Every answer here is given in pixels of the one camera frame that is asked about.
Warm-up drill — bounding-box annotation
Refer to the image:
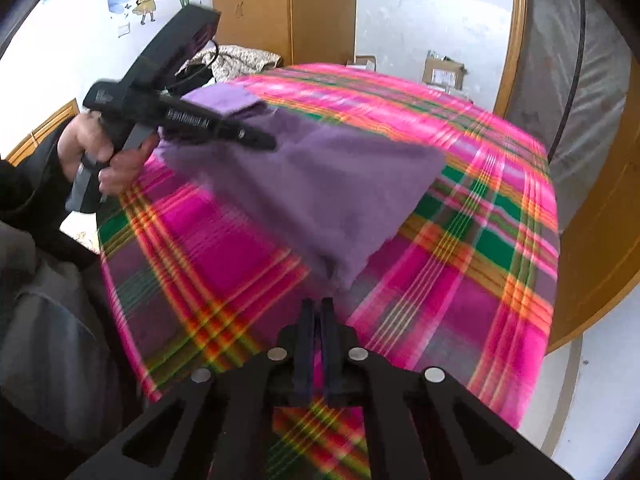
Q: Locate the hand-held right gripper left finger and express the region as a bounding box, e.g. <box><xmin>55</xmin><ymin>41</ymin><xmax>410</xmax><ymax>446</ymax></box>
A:
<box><xmin>65</xmin><ymin>297</ymin><xmax>318</xmax><ymax>480</ymax></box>

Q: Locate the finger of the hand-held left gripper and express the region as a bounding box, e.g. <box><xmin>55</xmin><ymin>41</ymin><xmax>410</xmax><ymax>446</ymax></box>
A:
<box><xmin>157</xmin><ymin>97</ymin><xmax>278</xmax><ymax>151</ymax></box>

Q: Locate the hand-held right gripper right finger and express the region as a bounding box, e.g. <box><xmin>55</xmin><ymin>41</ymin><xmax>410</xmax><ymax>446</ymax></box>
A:
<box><xmin>320</xmin><ymin>297</ymin><xmax>576</xmax><ymax>480</ymax></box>

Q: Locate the purple garment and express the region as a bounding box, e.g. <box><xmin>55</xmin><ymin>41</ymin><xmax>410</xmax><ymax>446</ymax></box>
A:
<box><xmin>155</xmin><ymin>82</ymin><xmax>447</xmax><ymax>293</ymax></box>

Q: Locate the person's left forearm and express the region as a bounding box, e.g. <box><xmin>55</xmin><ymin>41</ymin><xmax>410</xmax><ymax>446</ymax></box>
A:
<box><xmin>0</xmin><ymin>130</ymin><xmax>83</xmax><ymax>241</ymax></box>

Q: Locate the person's left hand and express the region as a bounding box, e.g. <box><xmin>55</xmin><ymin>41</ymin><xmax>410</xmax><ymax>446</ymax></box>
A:
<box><xmin>56</xmin><ymin>110</ymin><xmax>160</xmax><ymax>196</ymax></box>

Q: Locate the beige floral cloth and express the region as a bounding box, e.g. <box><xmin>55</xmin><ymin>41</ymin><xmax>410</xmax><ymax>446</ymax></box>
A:
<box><xmin>187</xmin><ymin>45</ymin><xmax>282</xmax><ymax>83</ymax></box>

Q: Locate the wooden headboard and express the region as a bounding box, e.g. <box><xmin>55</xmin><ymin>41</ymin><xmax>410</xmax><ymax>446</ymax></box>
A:
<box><xmin>5</xmin><ymin>99</ymin><xmax>80</xmax><ymax>166</ymax></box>

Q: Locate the wooden wardrobe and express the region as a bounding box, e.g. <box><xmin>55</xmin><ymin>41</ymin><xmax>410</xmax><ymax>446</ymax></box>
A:
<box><xmin>210</xmin><ymin>0</ymin><xmax>357</xmax><ymax>68</ymax></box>

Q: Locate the pink plaid blanket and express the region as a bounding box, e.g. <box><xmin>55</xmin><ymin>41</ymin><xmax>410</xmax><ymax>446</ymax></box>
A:
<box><xmin>97</xmin><ymin>62</ymin><xmax>561</xmax><ymax>480</ymax></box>

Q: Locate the large cardboard box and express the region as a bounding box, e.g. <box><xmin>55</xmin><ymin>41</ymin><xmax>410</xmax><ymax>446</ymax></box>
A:
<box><xmin>422</xmin><ymin>51</ymin><xmax>467</xmax><ymax>92</ymax></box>

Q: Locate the person's leg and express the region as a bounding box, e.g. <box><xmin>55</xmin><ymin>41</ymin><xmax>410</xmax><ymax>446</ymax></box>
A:
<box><xmin>0</xmin><ymin>220</ymin><xmax>151</xmax><ymax>480</ymax></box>

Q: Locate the wooden door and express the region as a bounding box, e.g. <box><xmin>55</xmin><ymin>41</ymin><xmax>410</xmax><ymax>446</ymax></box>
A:
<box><xmin>547</xmin><ymin>60</ymin><xmax>640</xmax><ymax>356</ymax></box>

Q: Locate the grey plastic zip cover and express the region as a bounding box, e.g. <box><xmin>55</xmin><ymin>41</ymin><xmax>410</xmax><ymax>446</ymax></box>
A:
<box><xmin>505</xmin><ymin>0</ymin><xmax>633</xmax><ymax>233</ymax></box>

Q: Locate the black cable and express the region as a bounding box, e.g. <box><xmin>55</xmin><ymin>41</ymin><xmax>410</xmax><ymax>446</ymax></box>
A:
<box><xmin>172</xmin><ymin>39</ymin><xmax>221</xmax><ymax>93</ymax></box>

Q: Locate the wooden door frame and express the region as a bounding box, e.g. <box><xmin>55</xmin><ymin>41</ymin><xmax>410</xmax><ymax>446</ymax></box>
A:
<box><xmin>492</xmin><ymin>0</ymin><xmax>528</xmax><ymax>117</ymax></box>

